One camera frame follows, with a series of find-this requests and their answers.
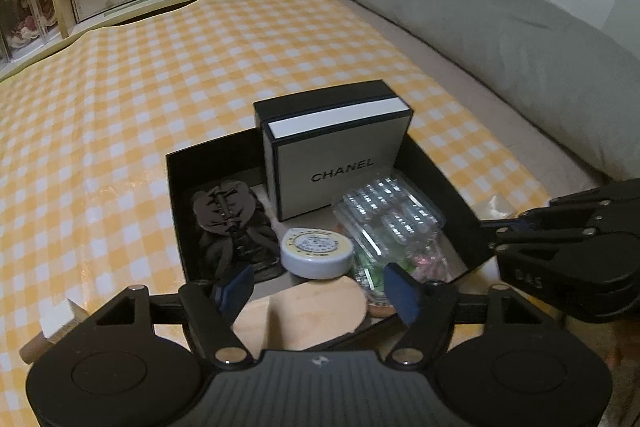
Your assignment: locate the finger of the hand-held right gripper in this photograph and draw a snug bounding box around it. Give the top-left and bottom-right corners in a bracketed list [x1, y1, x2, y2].
[479, 219, 640, 324]
[521, 179, 640, 234]

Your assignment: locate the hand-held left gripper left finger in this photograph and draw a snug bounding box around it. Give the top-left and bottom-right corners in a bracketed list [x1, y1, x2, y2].
[64, 264, 255, 371]

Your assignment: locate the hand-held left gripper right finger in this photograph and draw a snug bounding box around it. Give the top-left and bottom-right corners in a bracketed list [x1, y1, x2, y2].
[383, 262, 567, 369]

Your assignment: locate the brown hair claw clip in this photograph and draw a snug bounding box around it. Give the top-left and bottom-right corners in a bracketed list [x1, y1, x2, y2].
[189, 179, 284, 281]

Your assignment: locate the oval wooden block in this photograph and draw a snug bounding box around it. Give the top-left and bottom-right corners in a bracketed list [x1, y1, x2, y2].
[232, 276, 369, 351]

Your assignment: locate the clear plastic case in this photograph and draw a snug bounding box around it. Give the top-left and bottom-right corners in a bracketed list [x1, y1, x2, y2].
[332, 171, 449, 284]

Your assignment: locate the black cardboard box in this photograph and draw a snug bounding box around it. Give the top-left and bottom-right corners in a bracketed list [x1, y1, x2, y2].
[165, 129, 497, 354]

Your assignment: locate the white gift box black trim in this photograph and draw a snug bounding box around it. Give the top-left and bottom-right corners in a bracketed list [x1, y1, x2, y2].
[253, 79, 414, 223]

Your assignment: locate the small white wooden block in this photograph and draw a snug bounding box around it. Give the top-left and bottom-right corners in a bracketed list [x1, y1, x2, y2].
[19, 299, 87, 364]

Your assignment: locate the crumpled clear plastic wrap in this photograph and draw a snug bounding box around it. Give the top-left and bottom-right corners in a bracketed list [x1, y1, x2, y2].
[474, 194, 517, 221]

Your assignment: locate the grey pillow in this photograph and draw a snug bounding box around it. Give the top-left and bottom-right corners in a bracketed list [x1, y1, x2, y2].
[333, 0, 640, 184]

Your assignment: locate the yellow checkered blanket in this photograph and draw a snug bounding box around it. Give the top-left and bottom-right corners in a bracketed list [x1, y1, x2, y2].
[0, 0, 551, 408]

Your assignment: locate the clear doll case pink dress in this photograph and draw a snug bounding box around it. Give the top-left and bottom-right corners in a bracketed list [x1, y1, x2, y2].
[22, 0, 62, 48]

